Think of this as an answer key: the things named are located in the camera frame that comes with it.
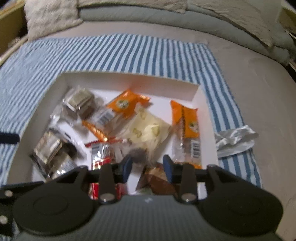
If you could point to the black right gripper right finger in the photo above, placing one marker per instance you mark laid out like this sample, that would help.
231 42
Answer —
182 175

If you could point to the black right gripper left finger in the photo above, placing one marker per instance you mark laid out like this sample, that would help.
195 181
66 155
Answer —
113 179

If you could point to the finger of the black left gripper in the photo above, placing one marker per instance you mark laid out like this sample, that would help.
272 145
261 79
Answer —
9 138

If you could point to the red snack packet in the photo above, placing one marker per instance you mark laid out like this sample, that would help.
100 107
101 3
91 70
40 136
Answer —
110 152

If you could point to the orange snack bar packet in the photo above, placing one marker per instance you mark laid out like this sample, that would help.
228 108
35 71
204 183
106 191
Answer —
186 143

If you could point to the brown snack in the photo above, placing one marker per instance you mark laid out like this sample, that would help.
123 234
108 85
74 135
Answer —
154 180

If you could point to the yellow cream snack bag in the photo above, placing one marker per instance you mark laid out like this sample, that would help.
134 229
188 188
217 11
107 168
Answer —
146 130

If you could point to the clear wafer biscuit packet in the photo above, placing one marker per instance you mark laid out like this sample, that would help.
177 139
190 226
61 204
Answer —
77 105

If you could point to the white crumpled wrapper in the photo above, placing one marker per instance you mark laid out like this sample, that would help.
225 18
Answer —
235 141

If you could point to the white shallow box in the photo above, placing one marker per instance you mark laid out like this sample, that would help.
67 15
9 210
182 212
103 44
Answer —
108 86

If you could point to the blue striped cloth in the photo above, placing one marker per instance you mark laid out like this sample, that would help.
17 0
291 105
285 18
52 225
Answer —
30 71

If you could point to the wooden bedside shelf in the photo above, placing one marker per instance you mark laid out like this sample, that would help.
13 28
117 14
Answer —
14 31

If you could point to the white fluffy pillow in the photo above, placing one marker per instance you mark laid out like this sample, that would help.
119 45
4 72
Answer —
48 17

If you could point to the grey folded duvet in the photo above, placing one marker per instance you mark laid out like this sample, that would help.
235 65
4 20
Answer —
282 51

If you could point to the beige quilted pillow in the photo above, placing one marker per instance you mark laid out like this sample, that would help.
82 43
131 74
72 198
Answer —
178 6

